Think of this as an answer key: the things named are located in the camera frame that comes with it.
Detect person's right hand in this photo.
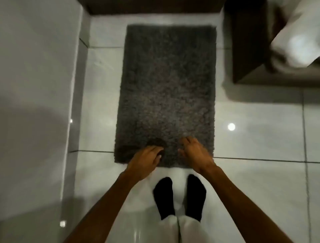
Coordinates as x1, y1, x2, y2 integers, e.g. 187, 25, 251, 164
178, 137, 217, 175

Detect person's left hand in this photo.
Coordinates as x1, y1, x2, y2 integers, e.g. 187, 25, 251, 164
124, 146, 165, 181

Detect person's left forearm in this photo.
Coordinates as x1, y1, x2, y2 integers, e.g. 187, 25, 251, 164
63, 170, 142, 243

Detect person's right forearm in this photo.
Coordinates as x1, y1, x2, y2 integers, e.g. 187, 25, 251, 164
200, 165, 288, 243

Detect person's left black sock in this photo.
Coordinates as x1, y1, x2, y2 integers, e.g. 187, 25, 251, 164
153, 177, 176, 221

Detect person's black sock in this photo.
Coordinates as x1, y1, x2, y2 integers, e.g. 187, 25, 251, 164
153, 177, 176, 221
185, 174, 207, 222

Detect person's right black sock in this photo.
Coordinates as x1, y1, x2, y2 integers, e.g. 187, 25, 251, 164
185, 174, 207, 222

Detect grey shaggy rug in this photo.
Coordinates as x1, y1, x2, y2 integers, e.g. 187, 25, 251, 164
114, 24, 217, 169

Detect person's white trousers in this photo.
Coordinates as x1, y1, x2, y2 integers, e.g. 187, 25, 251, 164
159, 213, 201, 243

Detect dark wooden furniture base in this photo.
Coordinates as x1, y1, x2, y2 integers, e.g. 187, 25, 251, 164
77, 0, 225, 15

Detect white bedding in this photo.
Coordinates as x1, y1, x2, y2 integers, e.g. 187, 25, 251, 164
271, 0, 320, 68

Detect brown bed frame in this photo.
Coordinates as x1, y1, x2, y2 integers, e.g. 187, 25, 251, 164
223, 0, 320, 88

